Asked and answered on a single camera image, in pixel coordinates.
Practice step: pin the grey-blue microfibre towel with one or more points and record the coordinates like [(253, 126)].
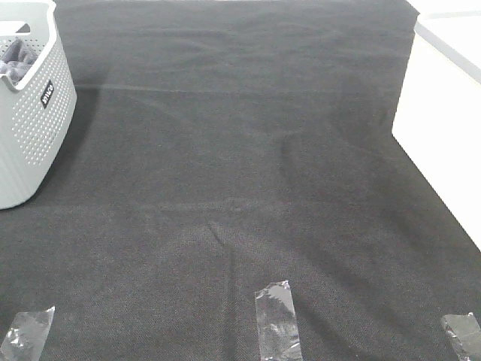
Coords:
[(17, 60)]

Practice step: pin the black table cloth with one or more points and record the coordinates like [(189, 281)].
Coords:
[(217, 147)]

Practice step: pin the clear tape strip middle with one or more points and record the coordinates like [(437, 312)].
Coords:
[(277, 323)]

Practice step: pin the clear tape strip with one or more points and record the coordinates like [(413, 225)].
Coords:
[(463, 332), (27, 335), (277, 323)]

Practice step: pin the white storage box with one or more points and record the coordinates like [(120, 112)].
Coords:
[(437, 120)]

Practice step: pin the grey perforated laundry basket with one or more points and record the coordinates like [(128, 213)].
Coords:
[(37, 110)]

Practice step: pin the clear tape strip left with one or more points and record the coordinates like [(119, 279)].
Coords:
[(27, 335)]

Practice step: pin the clear tape strip right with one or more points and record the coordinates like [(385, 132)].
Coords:
[(463, 332)]

